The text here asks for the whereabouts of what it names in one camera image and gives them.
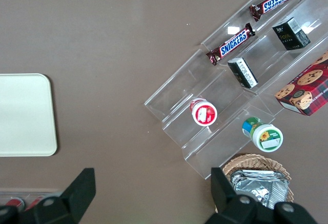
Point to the red cookie box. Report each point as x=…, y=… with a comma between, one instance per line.
x=307, y=90

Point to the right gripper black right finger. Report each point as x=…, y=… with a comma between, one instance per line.
x=230, y=208

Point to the red cola bottle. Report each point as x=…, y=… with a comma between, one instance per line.
x=14, y=203
x=34, y=203

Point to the silver foil packet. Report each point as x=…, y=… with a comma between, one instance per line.
x=246, y=172
x=258, y=190

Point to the clear acrylic step shelf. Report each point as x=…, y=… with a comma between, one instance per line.
x=179, y=98
x=271, y=62

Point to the clear acrylic bottle rack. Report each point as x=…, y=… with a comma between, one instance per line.
x=30, y=193

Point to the small black box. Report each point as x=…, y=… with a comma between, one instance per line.
x=243, y=74
x=290, y=34

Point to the green lid white jar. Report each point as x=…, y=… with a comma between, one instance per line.
x=266, y=138

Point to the light wicker basket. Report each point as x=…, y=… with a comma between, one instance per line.
x=256, y=161

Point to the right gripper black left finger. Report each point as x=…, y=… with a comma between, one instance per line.
x=69, y=203

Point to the cream plastic tray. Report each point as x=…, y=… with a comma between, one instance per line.
x=25, y=116

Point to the red lid white jar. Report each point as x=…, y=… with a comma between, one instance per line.
x=204, y=112

